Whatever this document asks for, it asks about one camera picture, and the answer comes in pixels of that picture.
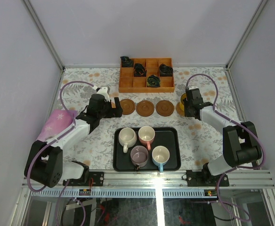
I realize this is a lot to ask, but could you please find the yellow ceramic cup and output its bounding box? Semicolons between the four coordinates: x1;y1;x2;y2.
179;93;186;111

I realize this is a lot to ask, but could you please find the brown wooden coaster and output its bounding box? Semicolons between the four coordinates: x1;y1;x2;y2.
136;100;154;117
155;100;174;117
120;99;136;115

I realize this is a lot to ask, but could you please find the pink ceramic cup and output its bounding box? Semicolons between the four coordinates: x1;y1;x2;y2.
138;126;155;151

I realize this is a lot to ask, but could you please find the light blue ceramic cup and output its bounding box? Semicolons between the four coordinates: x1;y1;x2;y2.
152;146;170;172

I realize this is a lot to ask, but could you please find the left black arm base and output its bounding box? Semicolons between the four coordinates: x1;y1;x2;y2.
61;161;104;187

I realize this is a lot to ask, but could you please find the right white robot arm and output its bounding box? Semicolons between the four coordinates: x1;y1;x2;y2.
184;87;262;186

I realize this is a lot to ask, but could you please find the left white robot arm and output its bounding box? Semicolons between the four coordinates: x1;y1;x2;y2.
24;87;123;188

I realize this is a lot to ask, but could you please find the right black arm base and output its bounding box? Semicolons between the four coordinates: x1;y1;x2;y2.
181;163;221;187

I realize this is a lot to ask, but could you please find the white ceramic cup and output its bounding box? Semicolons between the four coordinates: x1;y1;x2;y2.
118;128;137;153

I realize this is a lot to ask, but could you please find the purple ceramic cup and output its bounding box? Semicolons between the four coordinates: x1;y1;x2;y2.
130;145;149;171

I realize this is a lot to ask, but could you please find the purple printed cloth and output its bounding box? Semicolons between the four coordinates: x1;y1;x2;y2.
37;109;73;142

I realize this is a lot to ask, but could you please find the dark grey rolled sock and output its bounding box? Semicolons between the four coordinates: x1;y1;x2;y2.
159;64;173;77

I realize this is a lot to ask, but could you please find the blue green rolled sock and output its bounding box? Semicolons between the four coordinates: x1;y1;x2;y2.
146;74;161;88

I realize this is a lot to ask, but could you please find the orange wooden compartment box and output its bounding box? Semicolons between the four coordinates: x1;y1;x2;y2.
119;57;175;93

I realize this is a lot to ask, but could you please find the black orange rolled sock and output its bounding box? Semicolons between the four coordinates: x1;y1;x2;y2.
133;63;147;77

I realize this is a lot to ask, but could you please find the black plastic tray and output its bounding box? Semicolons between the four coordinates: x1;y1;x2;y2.
112;126;182;172

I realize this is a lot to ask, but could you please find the aluminium frame rail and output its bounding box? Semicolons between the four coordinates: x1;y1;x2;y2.
22;169;275;189

